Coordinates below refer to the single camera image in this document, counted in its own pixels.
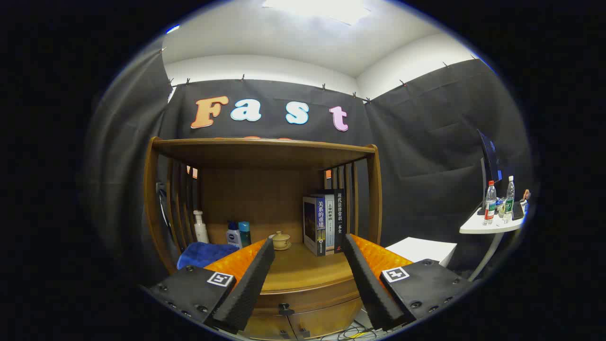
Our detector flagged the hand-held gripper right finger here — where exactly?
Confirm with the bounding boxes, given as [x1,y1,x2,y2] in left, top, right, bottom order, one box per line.
[341,233,474,332]

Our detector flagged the water bottle white cap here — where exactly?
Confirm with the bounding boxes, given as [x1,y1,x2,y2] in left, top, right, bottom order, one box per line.
[502,176,516,224]

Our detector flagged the wooden cabinet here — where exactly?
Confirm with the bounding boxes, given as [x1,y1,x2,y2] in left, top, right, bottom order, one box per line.
[143,136,383,341]

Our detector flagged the wooden drawer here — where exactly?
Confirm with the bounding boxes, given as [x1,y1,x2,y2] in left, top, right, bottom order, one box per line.
[255,290,364,317]

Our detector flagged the tangled floor cables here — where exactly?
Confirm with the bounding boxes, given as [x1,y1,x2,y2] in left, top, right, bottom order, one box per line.
[324,321,382,341]

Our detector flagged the thick book dark cover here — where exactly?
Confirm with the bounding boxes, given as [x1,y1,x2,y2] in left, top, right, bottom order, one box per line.
[303,196,327,257]

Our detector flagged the white bottle blue cap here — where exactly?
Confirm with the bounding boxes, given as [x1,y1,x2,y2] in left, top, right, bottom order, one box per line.
[226,221,243,249]

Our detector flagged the wooden cabinet door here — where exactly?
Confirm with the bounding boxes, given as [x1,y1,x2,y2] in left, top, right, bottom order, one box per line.
[288,298,363,340]
[241,314,297,341]

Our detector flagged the white pump bottle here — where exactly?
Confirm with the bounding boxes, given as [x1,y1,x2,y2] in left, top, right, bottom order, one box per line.
[193,210,210,244]

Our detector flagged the blue towel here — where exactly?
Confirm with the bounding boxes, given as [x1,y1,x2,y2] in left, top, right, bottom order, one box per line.
[177,242,240,270]

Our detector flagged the wooden countertop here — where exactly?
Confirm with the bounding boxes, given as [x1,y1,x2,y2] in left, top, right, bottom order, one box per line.
[175,239,379,294]

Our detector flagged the water bottle red cap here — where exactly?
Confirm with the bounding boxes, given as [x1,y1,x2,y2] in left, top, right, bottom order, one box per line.
[483,180,498,226]

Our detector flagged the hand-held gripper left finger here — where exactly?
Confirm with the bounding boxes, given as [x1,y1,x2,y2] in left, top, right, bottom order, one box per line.
[141,238,276,334]

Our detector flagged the dark computer monitor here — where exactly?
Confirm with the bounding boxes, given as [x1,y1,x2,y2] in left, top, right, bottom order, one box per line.
[476,129,503,215]

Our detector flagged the white side table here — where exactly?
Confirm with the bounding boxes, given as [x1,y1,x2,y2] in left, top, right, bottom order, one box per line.
[459,199,529,281]

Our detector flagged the thin grey-blue book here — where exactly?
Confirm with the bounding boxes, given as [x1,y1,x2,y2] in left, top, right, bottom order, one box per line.
[324,193,336,255]

